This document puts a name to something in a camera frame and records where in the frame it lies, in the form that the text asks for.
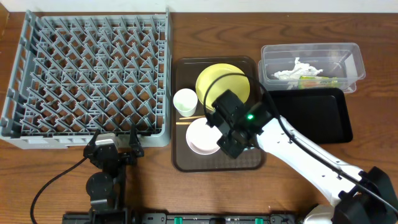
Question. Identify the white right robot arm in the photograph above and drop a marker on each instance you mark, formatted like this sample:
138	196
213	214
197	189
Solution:
355	196

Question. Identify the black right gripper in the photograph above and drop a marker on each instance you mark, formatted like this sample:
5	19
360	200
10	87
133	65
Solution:
233	155

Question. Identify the white cup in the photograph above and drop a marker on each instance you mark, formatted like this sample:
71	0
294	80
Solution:
185	102

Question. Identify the green wrapper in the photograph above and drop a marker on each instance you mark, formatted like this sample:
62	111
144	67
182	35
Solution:
305	82

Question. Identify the lower wooden chopstick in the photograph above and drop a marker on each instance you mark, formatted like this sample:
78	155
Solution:
183	123

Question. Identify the white tissue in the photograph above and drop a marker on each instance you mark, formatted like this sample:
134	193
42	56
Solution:
300	69

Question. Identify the pink bowl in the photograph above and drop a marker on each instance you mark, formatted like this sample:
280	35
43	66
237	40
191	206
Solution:
201	138

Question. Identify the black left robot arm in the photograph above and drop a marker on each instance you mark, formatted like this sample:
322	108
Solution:
106	188

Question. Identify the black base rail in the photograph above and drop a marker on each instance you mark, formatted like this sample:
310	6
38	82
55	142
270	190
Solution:
161	218

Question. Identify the wooden chopstick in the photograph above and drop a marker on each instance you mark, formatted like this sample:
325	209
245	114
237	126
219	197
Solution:
192	117
183	123

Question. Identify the black waste tray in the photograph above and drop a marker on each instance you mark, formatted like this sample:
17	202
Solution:
320	114

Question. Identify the upper wooden chopstick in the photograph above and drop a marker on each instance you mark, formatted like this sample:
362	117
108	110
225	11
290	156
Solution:
192	117

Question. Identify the grey dishwasher rack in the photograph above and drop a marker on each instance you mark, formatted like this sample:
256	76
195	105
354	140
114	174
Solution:
74	75

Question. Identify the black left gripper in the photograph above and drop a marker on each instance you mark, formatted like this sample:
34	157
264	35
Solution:
123	155

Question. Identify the clear plastic bin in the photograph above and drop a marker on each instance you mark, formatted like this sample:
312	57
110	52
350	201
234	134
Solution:
342	61

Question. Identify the yellow plate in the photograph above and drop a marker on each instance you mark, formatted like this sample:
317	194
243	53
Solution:
239	85

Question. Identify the brown serving tray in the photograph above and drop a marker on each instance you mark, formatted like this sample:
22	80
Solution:
184	75

